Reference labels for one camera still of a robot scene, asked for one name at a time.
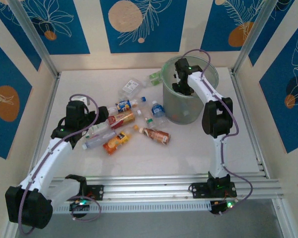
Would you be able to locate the brown coffee drink bottle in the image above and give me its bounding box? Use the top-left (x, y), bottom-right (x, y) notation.
top-left (139, 127), bottom-right (171, 146)

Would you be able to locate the translucent green mesh bin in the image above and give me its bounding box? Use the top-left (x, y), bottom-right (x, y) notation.
top-left (162, 56), bottom-right (219, 124)

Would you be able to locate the bottle red gold label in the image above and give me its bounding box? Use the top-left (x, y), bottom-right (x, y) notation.
top-left (108, 110), bottom-right (142, 129)

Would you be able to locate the aluminium mounting rail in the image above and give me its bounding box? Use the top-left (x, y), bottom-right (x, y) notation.
top-left (11, 174), bottom-right (285, 206)

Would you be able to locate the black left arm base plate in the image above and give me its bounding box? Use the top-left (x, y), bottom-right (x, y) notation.
top-left (59, 184), bottom-right (105, 201)

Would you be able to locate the black controller board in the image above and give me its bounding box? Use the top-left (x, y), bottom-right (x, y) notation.
top-left (69, 197), bottom-right (91, 219)
top-left (210, 200), bottom-right (238, 215)

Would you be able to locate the white slotted cable duct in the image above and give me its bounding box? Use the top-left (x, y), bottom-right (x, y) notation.
top-left (21, 200), bottom-right (214, 215)

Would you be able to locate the orange juice bottle black label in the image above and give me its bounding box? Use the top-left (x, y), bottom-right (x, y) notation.
top-left (103, 125), bottom-right (140, 156)

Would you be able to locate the small clear bottle green band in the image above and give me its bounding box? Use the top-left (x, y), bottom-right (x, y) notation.
top-left (145, 113), bottom-right (158, 129)

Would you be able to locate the water bottle blue label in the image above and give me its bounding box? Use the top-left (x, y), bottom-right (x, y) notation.
top-left (150, 100), bottom-right (168, 127)

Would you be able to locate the green carton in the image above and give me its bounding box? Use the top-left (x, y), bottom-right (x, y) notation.
top-left (149, 70), bottom-right (164, 86)

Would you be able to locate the aluminium frame post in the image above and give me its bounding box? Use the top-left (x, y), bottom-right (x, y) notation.
top-left (7, 0), bottom-right (61, 78)
top-left (231, 0), bottom-right (280, 74)

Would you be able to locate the aluminium table side rail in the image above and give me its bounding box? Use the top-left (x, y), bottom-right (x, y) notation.
top-left (24, 74), bottom-right (62, 184)
top-left (229, 69), bottom-right (270, 178)

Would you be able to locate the clear plastic package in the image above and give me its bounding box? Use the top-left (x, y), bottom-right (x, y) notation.
top-left (118, 78), bottom-right (146, 100)

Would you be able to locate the bottle blue yellow label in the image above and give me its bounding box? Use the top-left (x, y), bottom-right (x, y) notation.
top-left (106, 99), bottom-right (140, 114)

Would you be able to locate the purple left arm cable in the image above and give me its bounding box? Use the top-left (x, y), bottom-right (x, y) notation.
top-left (17, 93), bottom-right (102, 236)

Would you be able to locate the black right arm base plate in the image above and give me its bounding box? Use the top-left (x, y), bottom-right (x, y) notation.
top-left (188, 182), bottom-right (238, 199)

